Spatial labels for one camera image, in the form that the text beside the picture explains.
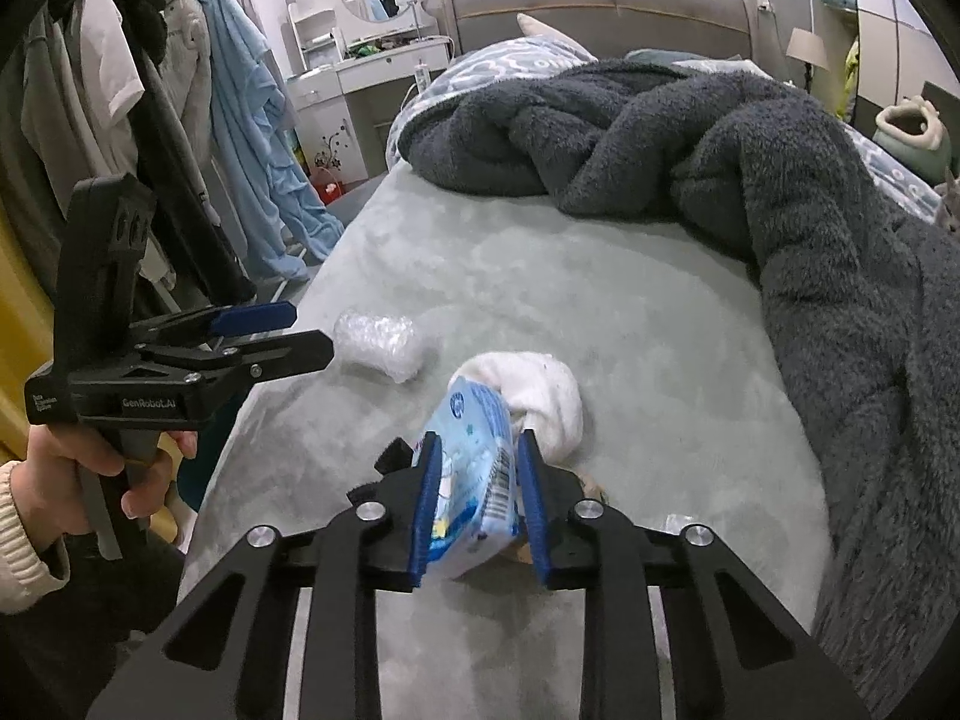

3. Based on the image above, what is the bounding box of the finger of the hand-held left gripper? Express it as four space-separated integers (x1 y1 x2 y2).
139 328 335 392
131 301 298 350

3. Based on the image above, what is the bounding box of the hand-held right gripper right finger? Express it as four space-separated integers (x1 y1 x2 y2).
516 429 871 720

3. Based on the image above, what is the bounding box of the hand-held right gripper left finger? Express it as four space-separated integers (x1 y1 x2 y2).
86 431 445 720

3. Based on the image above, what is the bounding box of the cardboard tape ring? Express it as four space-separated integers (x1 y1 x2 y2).
504 471 612 567

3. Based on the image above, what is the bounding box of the clear bubble wrap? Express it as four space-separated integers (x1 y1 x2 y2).
332 309 425 383

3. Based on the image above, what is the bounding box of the blue tissue packet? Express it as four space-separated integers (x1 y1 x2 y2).
415 376 530 582

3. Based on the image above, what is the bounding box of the white cloth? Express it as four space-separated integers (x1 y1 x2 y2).
454 351 584 462

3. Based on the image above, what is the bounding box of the person's left hand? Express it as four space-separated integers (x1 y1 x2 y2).
15 424 200 541

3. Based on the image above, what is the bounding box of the white clothes rack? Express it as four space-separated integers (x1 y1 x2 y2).
266 240 312 301

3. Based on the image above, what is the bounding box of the yellow curtain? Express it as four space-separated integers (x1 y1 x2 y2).
0 202 57 466

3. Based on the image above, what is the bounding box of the black hanging garment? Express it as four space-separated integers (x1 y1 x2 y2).
105 0 260 301

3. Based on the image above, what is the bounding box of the grey hanging garment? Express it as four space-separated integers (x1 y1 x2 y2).
0 7 98 293

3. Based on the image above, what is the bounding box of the grey floor cushion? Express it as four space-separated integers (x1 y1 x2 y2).
322 176 391 218

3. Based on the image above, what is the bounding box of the light blue robe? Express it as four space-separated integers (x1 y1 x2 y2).
189 0 346 282

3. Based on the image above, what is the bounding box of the cream fleece garment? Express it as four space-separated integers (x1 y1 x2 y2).
154 0 218 226

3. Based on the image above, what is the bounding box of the white dressing table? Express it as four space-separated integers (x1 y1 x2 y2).
285 0 455 181

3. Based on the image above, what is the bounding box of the blue patterned quilt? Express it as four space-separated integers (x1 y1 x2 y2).
386 36 944 220

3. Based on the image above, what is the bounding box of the dark grey fleece blanket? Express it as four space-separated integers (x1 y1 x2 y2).
401 58 960 698

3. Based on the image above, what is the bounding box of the beige pillow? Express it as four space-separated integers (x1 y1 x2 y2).
516 13 601 61

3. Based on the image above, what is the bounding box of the grey padded headboard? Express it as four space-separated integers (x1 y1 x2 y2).
437 0 755 65

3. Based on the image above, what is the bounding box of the teal pillow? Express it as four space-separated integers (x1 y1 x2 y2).
624 49 773 80

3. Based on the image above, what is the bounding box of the green frog vase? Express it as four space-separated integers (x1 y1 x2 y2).
874 94 950 185

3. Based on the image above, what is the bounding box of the table lamp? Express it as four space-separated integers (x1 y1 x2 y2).
786 28 830 91

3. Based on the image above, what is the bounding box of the yellow-green plush toy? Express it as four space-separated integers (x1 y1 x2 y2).
841 37 862 121

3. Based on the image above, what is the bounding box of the white shelf cabinet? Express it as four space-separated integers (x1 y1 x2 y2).
814 0 960 136

